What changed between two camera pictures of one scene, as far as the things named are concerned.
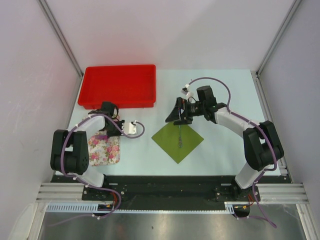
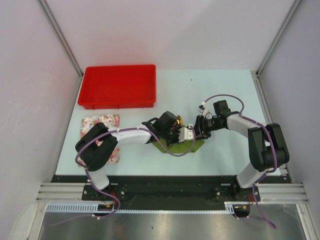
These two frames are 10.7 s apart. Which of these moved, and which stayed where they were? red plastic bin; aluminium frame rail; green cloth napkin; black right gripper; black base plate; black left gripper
Moved: black left gripper; black right gripper; green cloth napkin
Stayed: red plastic bin; black base plate; aluminium frame rail
